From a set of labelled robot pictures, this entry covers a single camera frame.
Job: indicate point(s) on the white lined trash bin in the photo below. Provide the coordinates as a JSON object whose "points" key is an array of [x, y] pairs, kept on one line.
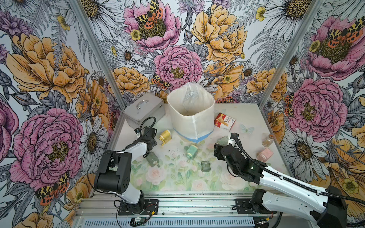
{"points": [[192, 111]]}

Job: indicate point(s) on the silver aluminium case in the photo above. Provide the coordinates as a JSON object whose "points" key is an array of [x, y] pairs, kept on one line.
{"points": [[146, 106]]}

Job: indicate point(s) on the small glass jar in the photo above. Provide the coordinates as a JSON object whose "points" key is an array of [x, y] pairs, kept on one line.
{"points": [[268, 141]]}

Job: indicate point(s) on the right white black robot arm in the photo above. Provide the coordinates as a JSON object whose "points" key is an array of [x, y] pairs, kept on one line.
{"points": [[326, 208]]}

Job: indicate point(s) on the translucent green shavings tray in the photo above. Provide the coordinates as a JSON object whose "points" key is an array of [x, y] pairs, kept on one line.
{"points": [[205, 166]]}

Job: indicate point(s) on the teal square pencil sharpener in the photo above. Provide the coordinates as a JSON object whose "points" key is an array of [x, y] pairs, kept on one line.
{"points": [[191, 151]]}

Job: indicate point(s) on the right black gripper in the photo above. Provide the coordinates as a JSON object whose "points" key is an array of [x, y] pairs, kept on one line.
{"points": [[221, 152]]}

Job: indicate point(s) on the yellow pencil sharpener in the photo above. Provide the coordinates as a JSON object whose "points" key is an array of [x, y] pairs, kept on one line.
{"points": [[165, 137]]}

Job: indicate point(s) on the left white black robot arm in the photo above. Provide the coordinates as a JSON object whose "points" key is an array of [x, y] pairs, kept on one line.
{"points": [[114, 171]]}

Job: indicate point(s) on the pink pencil sharpener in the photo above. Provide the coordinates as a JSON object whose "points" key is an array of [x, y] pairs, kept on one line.
{"points": [[265, 155]]}

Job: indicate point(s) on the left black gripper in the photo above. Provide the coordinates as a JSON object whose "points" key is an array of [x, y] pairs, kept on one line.
{"points": [[149, 136]]}

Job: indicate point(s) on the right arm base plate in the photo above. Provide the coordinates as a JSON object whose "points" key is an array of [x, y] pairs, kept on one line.
{"points": [[243, 206]]}

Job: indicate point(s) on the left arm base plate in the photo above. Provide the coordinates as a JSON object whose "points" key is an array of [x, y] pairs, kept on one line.
{"points": [[146, 208]]}

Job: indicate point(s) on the grey-green pencil sharpener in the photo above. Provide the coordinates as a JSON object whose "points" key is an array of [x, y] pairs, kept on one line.
{"points": [[153, 160]]}

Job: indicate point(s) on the red white bandage box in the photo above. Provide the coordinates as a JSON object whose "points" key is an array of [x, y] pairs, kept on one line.
{"points": [[224, 122]]}

